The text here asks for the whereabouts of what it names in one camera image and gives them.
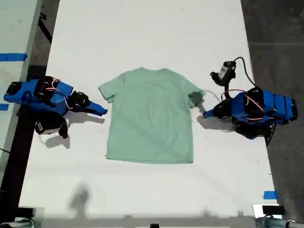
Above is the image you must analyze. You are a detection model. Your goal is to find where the black strap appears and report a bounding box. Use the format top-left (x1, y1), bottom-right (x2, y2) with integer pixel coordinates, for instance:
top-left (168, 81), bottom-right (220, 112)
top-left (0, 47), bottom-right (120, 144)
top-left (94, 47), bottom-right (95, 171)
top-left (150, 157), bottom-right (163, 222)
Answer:
top-left (37, 11), bottom-right (53, 45)

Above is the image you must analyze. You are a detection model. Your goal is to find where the short black camera stalk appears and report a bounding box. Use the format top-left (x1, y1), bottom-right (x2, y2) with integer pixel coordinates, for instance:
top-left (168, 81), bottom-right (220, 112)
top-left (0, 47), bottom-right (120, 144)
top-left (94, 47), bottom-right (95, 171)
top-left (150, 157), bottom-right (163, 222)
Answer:
top-left (223, 82), bottom-right (232, 98)

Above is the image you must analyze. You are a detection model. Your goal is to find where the small black box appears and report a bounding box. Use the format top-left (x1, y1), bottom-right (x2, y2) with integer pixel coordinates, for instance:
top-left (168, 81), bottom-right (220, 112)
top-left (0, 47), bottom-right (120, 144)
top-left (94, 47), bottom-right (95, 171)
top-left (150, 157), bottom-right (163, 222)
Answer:
top-left (18, 207), bottom-right (34, 218)
top-left (262, 205), bottom-right (285, 216)

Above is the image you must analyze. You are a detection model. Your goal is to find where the black camera cable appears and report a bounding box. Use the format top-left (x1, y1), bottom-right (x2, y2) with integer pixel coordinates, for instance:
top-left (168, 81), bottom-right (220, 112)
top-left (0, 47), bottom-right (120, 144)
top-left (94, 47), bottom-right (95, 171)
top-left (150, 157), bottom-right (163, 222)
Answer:
top-left (234, 56), bottom-right (257, 88)

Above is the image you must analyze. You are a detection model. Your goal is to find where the pale side table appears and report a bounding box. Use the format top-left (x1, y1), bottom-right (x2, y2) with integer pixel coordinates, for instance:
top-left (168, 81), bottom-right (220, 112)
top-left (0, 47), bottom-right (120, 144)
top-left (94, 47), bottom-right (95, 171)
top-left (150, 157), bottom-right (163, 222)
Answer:
top-left (0, 0), bottom-right (45, 176)

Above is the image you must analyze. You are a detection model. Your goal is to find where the black camera box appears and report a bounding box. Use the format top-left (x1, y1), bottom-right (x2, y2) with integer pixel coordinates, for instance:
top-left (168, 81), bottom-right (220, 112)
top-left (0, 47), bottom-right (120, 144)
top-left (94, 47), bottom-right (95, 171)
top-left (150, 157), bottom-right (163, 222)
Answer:
top-left (35, 116), bottom-right (69, 139)
top-left (210, 61), bottom-right (238, 85)

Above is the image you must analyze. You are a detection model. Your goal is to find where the square blue tape piece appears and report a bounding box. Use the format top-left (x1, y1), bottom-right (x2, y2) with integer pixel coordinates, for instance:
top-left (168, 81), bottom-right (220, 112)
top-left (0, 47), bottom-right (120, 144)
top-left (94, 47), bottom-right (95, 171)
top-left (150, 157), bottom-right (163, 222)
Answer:
top-left (263, 190), bottom-right (278, 200)

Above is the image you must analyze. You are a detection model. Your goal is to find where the long blue tape strip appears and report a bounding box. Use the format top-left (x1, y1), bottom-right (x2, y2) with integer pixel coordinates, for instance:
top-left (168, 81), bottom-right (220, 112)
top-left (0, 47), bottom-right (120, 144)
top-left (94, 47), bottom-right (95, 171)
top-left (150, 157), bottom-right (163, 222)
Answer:
top-left (0, 53), bottom-right (28, 62)

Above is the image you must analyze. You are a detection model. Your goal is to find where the pale green T-shirt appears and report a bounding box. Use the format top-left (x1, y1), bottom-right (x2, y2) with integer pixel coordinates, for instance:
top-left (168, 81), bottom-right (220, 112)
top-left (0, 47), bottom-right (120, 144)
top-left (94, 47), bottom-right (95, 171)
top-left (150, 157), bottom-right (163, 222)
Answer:
top-left (98, 67), bottom-right (206, 164)

